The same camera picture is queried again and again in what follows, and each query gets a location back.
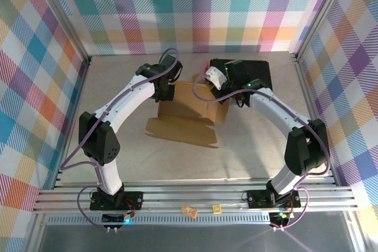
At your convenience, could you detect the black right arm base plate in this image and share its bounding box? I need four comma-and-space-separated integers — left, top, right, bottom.
246, 189, 302, 208

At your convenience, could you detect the black case with metal trim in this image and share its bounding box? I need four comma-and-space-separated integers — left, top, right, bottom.
208, 58, 273, 107

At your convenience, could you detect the brown cardboard box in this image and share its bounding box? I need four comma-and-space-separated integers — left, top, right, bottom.
145, 79, 230, 149

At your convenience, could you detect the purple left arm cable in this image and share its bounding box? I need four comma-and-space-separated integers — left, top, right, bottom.
60, 48, 181, 231

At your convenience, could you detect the aluminium mounting rail frame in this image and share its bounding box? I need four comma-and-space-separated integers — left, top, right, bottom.
31, 176, 360, 214

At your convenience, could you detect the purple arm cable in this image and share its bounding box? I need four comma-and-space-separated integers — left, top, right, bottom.
60, 48, 181, 231
191, 72, 331, 231

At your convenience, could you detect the orange printed packet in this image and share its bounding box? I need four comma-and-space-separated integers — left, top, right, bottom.
180, 204, 198, 218

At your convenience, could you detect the small controller circuit board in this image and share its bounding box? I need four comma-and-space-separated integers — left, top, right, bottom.
102, 210, 136, 225
270, 209, 296, 227

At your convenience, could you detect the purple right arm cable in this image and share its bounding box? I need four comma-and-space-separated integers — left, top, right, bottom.
191, 72, 331, 231

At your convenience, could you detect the perforated metal cable duct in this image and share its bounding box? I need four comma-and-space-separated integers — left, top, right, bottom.
47, 215, 272, 225

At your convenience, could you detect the aluminium side rail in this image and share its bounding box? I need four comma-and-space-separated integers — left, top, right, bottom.
294, 54, 339, 186
51, 55, 92, 189

